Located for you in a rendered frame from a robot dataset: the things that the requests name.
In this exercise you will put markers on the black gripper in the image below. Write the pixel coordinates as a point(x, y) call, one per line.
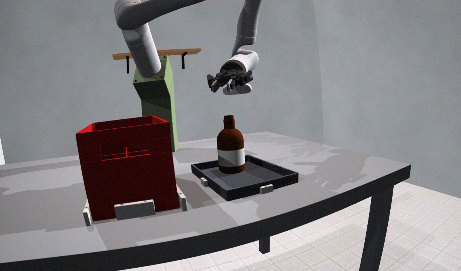
point(232, 73)

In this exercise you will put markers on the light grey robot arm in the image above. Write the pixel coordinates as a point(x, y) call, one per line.
point(132, 16)

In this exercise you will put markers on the red crate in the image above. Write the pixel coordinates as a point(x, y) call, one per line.
point(127, 160)

